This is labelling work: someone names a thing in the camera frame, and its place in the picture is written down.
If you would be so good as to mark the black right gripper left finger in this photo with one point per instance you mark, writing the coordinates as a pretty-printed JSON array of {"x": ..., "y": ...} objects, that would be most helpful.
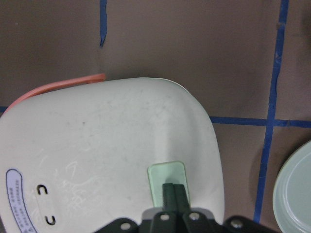
[{"x": 164, "y": 221}]

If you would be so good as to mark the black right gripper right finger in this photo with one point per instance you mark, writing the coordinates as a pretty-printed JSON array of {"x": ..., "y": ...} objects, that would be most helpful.
[{"x": 192, "y": 219}]

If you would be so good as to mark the green plate far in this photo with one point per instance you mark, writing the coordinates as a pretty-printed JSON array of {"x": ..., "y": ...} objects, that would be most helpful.
[{"x": 292, "y": 193}]

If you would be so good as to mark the brown paper table mat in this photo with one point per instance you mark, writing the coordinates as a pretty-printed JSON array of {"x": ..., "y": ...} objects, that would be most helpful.
[{"x": 222, "y": 51}]

